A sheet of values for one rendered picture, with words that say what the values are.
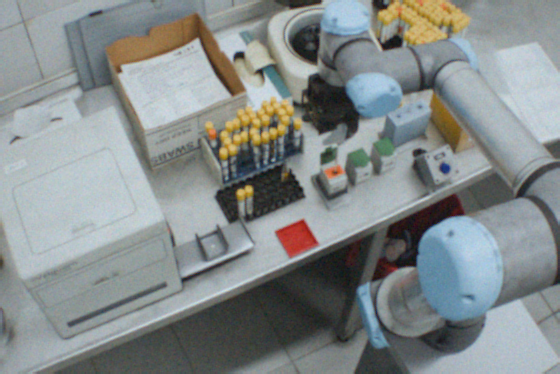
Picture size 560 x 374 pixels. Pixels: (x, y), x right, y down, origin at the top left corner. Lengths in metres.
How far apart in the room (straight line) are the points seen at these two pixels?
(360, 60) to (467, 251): 0.41
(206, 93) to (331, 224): 0.41
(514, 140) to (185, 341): 1.61
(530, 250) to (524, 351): 0.66
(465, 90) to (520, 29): 1.01
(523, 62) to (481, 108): 0.92
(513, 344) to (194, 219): 0.72
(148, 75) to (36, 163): 0.49
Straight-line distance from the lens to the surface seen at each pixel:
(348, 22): 1.11
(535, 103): 1.84
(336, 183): 1.51
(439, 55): 1.11
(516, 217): 0.82
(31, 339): 1.49
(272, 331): 2.36
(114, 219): 1.21
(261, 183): 1.55
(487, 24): 2.01
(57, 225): 1.23
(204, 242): 1.46
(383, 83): 1.06
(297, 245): 1.50
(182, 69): 1.70
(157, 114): 1.62
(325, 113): 1.26
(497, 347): 1.44
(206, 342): 2.35
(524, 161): 0.93
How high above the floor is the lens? 2.21
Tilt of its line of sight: 58 degrees down
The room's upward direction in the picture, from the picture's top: 3 degrees clockwise
